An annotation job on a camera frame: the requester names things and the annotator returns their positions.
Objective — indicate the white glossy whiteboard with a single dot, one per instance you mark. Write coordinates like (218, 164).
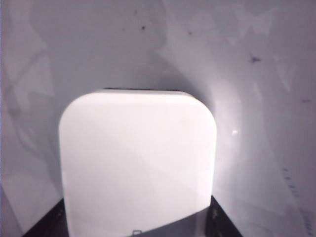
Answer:
(74, 49)

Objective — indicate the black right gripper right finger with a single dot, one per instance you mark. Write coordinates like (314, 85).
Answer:
(221, 219)

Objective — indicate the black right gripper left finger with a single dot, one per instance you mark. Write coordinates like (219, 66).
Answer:
(50, 219)

